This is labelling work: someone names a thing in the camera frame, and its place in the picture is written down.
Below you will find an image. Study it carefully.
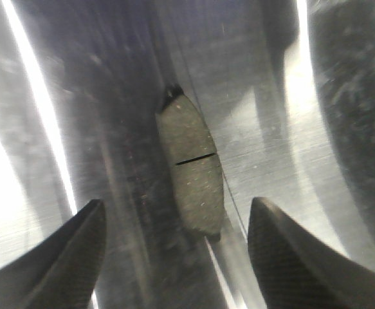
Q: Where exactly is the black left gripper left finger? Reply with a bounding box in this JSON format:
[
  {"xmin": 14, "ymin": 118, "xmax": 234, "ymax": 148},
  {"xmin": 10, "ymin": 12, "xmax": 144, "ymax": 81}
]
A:
[{"xmin": 0, "ymin": 200, "xmax": 106, "ymax": 308}]

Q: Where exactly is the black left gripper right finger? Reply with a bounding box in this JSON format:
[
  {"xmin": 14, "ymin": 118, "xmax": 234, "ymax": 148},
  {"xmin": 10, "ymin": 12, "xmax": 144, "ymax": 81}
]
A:
[{"xmin": 248, "ymin": 197, "xmax": 375, "ymax": 308}]

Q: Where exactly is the grey brake pad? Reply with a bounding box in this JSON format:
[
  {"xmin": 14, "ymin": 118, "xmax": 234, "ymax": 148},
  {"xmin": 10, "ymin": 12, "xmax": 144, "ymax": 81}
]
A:
[{"xmin": 156, "ymin": 84, "xmax": 225, "ymax": 241}]

